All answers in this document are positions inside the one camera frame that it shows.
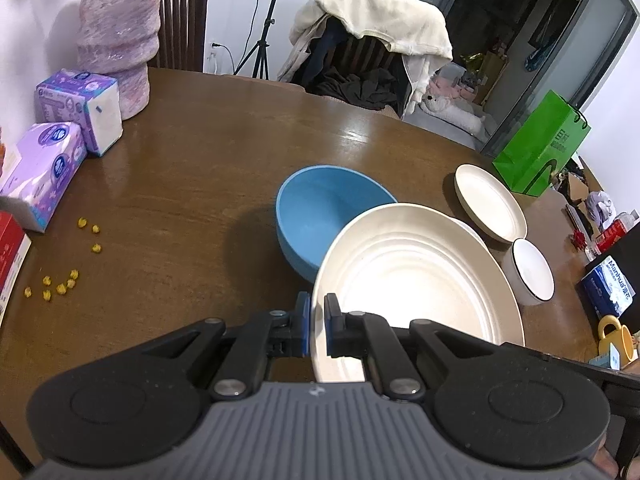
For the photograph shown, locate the cream plate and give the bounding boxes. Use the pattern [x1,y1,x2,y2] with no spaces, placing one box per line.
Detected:
[310,203,525,382]
[454,164,528,244]

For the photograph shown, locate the green paper shopping bag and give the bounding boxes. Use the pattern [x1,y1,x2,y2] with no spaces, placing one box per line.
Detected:
[492,90,591,197]

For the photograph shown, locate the person's right hand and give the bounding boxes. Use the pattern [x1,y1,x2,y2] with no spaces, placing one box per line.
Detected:
[593,446,618,479]

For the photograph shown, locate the purple tissue pack front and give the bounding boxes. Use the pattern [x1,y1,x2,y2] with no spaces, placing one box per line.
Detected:
[1,122,87,233]

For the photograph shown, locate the purple tissue pack rear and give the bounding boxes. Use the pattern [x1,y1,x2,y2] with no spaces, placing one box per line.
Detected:
[35,68,122,156]

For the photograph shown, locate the chair with cream blanket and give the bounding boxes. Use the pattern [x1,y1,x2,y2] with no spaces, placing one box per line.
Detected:
[278,0,452,117]

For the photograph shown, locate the blue Manhua tissue box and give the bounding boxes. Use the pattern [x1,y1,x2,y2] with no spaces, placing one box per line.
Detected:
[580,256,636,318]

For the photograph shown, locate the purple tissue pack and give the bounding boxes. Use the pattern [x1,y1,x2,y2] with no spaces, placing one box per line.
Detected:
[35,68,122,156]
[1,122,87,233]

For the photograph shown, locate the studio light on tripod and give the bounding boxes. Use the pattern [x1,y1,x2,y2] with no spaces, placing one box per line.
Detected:
[233,0,292,80]

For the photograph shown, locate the white plush toy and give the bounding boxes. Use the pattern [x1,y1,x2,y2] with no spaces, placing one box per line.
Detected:
[420,94,484,136]

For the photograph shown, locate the black sliding glass door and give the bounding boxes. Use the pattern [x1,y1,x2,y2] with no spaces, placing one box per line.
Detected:
[405,0,639,155]

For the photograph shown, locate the dark wooden chair left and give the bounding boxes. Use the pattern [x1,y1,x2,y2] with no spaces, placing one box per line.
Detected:
[150,0,207,73]

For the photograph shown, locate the purple textured vase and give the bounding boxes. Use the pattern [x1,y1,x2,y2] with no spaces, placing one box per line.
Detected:
[77,0,160,120]

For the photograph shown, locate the yellow ceramic mug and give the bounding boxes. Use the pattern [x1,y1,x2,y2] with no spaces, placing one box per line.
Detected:
[598,314,634,368]

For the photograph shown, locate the red label plastic bottle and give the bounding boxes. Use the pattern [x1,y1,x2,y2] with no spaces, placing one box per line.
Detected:
[596,210,639,254]

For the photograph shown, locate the small red flower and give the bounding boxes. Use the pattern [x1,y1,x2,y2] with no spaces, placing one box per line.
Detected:
[572,230,588,250]

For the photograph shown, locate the blue plastic bowl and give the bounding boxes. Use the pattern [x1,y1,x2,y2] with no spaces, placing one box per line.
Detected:
[274,165,397,283]

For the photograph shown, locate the white bowl black rim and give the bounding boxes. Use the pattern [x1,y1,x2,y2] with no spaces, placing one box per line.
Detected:
[501,238,555,307]

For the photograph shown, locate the red gift box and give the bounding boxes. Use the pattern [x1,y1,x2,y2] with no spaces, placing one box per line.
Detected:
[0,211,32,322]

